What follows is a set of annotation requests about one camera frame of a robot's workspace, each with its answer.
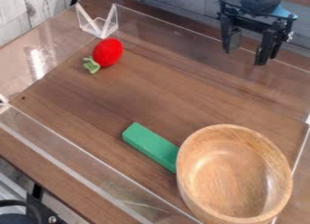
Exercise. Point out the red plush strawberry toy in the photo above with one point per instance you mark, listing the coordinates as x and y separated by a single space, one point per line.
105 55

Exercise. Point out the green rectangular block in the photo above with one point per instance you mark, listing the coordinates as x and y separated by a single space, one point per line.
152 145

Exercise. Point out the clear acrylic left wall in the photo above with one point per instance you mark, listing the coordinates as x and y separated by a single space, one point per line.
32 55

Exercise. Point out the clear acrylic wall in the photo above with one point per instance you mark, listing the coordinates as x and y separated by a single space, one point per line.
32 55
97 191
275 85

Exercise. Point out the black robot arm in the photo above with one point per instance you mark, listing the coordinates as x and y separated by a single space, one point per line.
260 16

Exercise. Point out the wooden bowl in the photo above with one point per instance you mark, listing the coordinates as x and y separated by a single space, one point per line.
232 176

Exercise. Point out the clear acrylic back wall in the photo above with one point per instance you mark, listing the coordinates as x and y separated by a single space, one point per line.
275 85

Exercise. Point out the clear acrylic front wall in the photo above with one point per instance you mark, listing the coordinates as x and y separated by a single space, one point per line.
97 191

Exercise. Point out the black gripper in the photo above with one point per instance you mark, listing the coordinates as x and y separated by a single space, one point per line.
255 15

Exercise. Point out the black clamp with screw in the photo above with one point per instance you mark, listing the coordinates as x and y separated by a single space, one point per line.
20 208

